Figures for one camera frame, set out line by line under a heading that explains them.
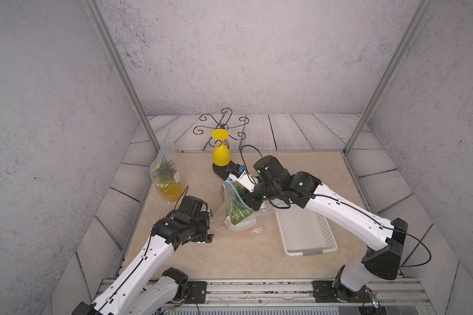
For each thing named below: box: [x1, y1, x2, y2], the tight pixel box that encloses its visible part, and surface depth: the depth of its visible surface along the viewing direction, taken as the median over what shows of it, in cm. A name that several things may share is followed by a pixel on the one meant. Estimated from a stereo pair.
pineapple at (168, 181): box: [154, 158, 184, 202], surface depth 91 cm
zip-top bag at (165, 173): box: [149, 127, 184, 202], surface depth 91 cm
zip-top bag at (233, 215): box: [212, 180, 284, 235], surface depth 69 cm
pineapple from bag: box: [224, 181, 257, 232], surface depth 65 cm
